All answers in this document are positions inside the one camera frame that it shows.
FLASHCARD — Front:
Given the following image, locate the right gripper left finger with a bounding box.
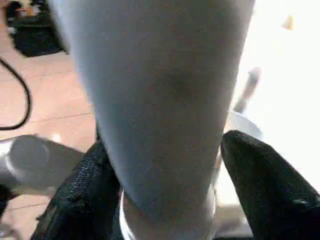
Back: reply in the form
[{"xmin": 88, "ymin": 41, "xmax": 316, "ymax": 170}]
[{"xmin": 31, "ymin": 140, "xmax": 123, "ymax": 240}]

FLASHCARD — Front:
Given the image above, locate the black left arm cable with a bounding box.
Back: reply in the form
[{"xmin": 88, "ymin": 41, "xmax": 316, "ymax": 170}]
[{"xmin": 0, "ymin": 57, "xmax": 32, "ymax": 131}]

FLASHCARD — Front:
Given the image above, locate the white plastic table leg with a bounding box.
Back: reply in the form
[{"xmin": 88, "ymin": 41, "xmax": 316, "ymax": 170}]
[{"xmin": 47, "ymin": 0, "xmax": 257, "ymax": 240}]

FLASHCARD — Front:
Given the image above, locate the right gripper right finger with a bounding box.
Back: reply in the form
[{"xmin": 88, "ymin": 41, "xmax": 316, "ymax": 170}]
[{"xmin": 219, "ymin": 129, "xmax": 320, "ymax": 240}]

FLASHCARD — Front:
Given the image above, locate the white plastic table top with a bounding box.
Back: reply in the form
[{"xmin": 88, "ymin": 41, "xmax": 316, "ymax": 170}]
[{"xmin": 118, "ymin": 0, "xmax": 320, "ymax": 240}]

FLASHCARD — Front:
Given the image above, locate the grey robot body shell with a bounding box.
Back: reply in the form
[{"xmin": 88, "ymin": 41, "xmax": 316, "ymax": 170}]
[{"xmin": 0, "ymin": 134, "xmax": 83, "ymax": 191}]

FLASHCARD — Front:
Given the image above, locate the black floor bag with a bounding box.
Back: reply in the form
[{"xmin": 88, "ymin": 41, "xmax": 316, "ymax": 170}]
[{"xmin": 7, "ymin": 0, "xmax": 68, "ymax": 58}]

